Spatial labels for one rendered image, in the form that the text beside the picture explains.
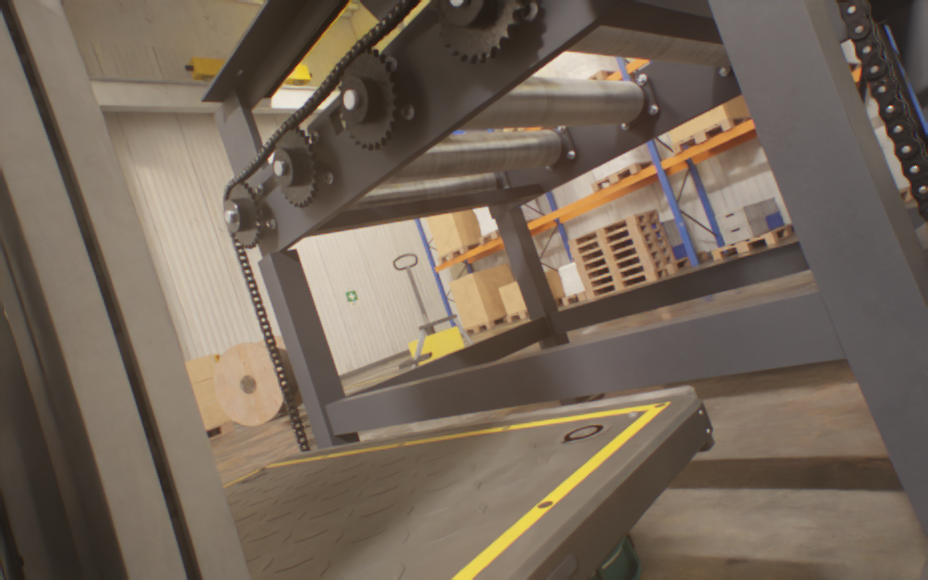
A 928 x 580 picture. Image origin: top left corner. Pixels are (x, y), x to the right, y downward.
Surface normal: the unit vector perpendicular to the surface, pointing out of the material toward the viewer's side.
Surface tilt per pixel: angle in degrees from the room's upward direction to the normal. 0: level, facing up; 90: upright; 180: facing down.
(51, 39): 90
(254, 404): 90
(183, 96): 90
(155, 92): 90
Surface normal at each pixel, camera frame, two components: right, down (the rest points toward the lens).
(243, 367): -0.31, 0.05
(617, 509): 0.69, -0.28
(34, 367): -0.65, 0.18
